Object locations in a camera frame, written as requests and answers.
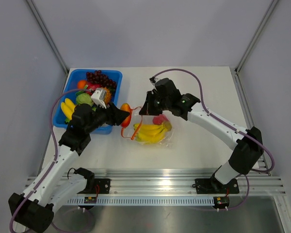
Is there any white slotted cable duct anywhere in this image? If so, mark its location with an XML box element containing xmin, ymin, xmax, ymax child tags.
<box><xmin>66</xmin><ymin>196</ymin><xmax>214</xmax><ymax>206</ymax></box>

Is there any right aluminium frame post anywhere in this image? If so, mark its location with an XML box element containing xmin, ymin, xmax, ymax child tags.
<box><xmin>234</xmin><ymin>0</ymin><xmax>281</xmax><ymax>73</ymax></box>

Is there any aluminium mounting rail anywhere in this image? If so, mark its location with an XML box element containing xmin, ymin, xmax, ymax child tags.
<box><xmin>90</xmin><ymin>168</ymin><xmax>286</xmax><ymax>196</ymax></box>

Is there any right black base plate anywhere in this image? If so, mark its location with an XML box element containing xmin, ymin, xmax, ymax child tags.
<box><xmin>192</xmin><ymin>178</ymin><xmax>240</xmax><ymax>194</ymax></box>

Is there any small yellow banana bunch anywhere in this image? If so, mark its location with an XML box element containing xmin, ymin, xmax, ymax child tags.
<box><xmin>60</xmin><ymin>98</ymin><xmax>76</xmax><ymax>120</ymax></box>

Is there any green lettuce head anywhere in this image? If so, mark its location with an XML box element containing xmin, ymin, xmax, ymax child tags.
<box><xmin>76</xmin><ymin>93</ymin><xmax>94</xmax><ymax>106</ymax></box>

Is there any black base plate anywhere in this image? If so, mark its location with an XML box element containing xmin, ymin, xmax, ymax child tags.
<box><xmin>192</xmin><ymin>178</ymin><xmax>240</xmax><ymax>194</ymax></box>
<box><xmin>85</xmin><ymin>178</ymin><xmax>111</xmax><ymax>195</ymax></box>

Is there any left aluminium frame post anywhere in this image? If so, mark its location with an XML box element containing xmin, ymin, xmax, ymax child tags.
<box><xmin>25</xmin><ymin>0</ymin><xmax>69</xmax><ymax>76</ymax></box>

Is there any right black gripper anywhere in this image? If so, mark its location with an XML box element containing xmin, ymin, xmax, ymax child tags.
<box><xmin>140</xmin><ymin>91</ymin><xmax>171</xmax><ymax>116</ymax></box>

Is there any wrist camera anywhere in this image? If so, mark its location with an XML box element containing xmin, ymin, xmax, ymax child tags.
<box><xmin>91</xmin><ymin>88</ymin><xmax>107</xmax><ymax>109</ymax></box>
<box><xmin>149</xmin><ymin>77</ymin><xmax>160</xmax><ymax>86</ymax></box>

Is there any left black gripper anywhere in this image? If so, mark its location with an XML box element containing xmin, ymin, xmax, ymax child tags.
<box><xmin>85</xmin><ymin>100</ymin><xmax>129</xmax><ymax>134</ymax></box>

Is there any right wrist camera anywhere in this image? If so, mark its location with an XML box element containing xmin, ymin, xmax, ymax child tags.
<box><xmin>149</xmin><ymin>77</ymin><xmax>160</xmax><ymax>86</ymax></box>

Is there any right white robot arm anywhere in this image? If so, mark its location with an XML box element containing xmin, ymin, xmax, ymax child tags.
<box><xmin>139</xmin><ymin>77</ymin><xmax>264</xmax><ymax>192</ymax></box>

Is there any round orange fruit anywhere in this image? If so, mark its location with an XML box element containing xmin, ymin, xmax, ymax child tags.
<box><xmin>77</xmin><ymin>80</ymin><xmax>87</xmax><ymax>89</ymax></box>

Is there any large yellow banana bunch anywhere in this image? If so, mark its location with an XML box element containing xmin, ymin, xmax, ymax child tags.
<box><xmin>135</xmin><ymin>121</ymin><xmax>172</xmax><ymax>144</ymax></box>

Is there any blue plastic bin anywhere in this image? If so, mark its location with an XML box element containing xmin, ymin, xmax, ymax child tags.
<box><xmin>53</xmin><ymin>68</ymin><xmax>123</xmax><ymax>134</ymax></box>

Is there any orange spiky fruit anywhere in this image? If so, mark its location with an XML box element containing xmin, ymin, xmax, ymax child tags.
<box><xmin>102</xmin><ymin>87</ymin><xmax>112</xmax><ymax>104</ymax></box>

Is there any clear zip top bag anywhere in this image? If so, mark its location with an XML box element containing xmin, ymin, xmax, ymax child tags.
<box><xmin>120</xmin><ymin>103</ymin><xmax>173</xmax><ymax>145</ymax></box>

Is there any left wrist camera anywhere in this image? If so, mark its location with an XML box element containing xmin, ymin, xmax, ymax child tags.
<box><xmin>91</xmin><ymin>88</ymin><xmax>107</xmax><ymax>109</ymax></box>

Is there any pink dragon fruit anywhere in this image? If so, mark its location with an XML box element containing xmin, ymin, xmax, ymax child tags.
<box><xmin>85</xmin><ymin>83</ymin><xmax>101</xmax><ymax>96</ymax></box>

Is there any red bell pepper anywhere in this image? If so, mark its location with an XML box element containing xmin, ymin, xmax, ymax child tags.
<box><xmin>152</xmin><ymin>114</ymin><xmax>169</xmax><ymax>125</ymax></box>

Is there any orange mango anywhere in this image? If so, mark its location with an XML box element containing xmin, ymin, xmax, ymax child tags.
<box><xmin>120</xmin><ymin>103</ymin><xmax>132</xmax><ymax>128</ymax></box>

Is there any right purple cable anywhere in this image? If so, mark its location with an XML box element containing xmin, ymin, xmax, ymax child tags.
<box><xmin>154</xmin><ymin>68</ymin><xmax>275</xmax><ymax>212</ymax></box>

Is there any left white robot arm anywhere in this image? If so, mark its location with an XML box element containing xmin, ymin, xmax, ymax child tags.
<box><xmin>8</xmin><ymin>103</ymin><xmax>129</xmax><ymax>233</ymax></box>

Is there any aluminium frame post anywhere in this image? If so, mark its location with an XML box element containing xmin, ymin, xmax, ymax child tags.
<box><xmin>234</xmin><ymin>0</ymin><xmax>281</xmax><ymax>73</ymax></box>
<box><xmin>25</xmin><ymin>0</ymin><xmax>69</xmax><ymax>76</ymax></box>

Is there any purple grape bunch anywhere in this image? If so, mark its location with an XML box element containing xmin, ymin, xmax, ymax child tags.
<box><xmin>86</xmin><ymin>70</ymin><xmax>117</xmax><ymax>89</ymax></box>

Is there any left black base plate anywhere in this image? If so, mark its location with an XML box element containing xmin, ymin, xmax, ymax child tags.
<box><xmin>85</xmin><ymin>178</ymin><xmax>111</xmax><ymax>195</ymax></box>

